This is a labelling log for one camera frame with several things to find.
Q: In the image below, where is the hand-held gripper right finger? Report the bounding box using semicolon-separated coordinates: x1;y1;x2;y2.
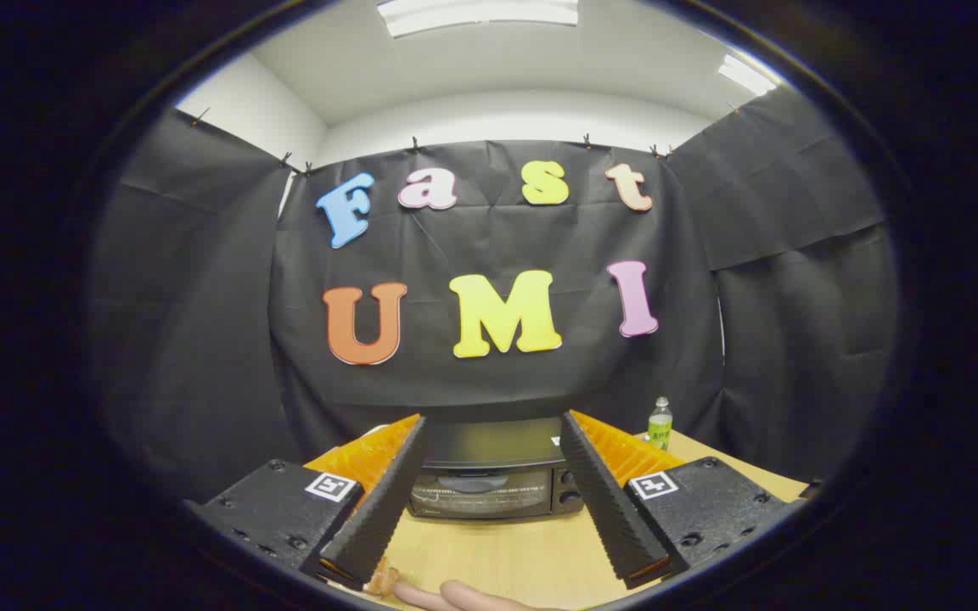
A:
559;410;789;591

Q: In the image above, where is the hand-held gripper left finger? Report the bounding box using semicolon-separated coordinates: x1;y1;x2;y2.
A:
198;414;429;592

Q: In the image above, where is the black toaster oven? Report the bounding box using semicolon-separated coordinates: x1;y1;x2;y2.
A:
408;416;585;520

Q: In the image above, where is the green drink bottle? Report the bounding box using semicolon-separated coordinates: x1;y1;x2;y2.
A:
648;396;674;452

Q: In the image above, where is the small ceiling light panel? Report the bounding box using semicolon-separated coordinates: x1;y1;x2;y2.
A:
717;53;778;97

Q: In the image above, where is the long ceiling light panel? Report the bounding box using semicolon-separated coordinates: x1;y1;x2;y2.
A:
376;0;581;39

